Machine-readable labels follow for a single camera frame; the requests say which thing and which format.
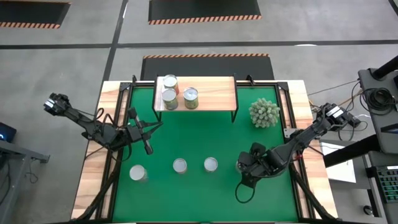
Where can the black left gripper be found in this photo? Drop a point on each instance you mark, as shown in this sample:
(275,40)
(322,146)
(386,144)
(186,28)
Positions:
(135,133)

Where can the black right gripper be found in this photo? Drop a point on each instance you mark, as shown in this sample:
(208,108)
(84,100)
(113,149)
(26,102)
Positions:
(258,161)

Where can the short green sliced pears can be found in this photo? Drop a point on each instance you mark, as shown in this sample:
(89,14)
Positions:
(211,164)

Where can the tall peaches label can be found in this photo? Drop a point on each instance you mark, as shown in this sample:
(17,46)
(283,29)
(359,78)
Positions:
(169,95)

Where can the short orange circle-pattern can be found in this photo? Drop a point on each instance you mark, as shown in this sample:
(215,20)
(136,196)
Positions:
(179,165)

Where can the tall orange pineapple label can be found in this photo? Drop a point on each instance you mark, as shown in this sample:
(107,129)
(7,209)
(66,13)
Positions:
(137,172)

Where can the tall red label can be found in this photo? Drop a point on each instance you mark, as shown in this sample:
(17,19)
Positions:
(170,81)

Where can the tall green oranges label can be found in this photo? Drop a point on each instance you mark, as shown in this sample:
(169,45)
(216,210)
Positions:
(190,93)

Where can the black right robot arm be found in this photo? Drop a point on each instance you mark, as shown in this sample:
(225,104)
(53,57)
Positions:
(306,133)

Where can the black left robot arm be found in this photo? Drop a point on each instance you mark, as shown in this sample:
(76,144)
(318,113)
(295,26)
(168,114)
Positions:
(77,116)

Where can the wooden shelf black metal legs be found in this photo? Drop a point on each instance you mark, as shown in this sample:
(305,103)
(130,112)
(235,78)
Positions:
(214,93)

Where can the green table mat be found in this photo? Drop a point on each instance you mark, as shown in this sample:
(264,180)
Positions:
(199,199)

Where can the potted artificial green plant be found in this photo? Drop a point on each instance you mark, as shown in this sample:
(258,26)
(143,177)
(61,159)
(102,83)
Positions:
(264,113)

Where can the black hazard-striped floor mat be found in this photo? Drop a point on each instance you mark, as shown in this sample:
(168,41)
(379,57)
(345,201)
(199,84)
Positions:
(205,67)
(202,9)
(31,12)

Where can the white paper sheet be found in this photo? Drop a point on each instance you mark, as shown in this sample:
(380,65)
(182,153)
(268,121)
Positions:
(342,172)

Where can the black diagonal beam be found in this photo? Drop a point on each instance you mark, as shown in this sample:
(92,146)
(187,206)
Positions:
(351,151)

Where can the black power adapter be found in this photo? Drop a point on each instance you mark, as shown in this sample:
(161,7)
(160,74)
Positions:
(354,118)

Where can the small black caster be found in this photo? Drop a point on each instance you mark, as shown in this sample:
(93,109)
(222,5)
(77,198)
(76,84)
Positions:
(367,210)

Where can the grey metal desk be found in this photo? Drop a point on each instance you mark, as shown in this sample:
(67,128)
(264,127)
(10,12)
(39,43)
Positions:
(18,152)

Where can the grey metal equipment stand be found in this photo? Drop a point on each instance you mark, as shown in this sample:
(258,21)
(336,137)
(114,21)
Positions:
(373,121)

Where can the backlit computer keyboard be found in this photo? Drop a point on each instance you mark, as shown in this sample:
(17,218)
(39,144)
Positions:
(388,183)

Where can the dark computer monitor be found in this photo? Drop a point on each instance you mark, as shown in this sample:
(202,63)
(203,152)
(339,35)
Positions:
(7,132)

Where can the grey side table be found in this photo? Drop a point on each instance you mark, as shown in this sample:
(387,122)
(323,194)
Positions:
(391,214)

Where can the black pole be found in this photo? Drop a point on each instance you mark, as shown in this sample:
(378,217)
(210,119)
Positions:
(387,67)

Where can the white metal bracket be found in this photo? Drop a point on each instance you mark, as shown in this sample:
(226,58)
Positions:
(289,133)

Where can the black metal table frame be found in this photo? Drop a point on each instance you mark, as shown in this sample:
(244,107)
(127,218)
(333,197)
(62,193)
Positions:
(261,84)

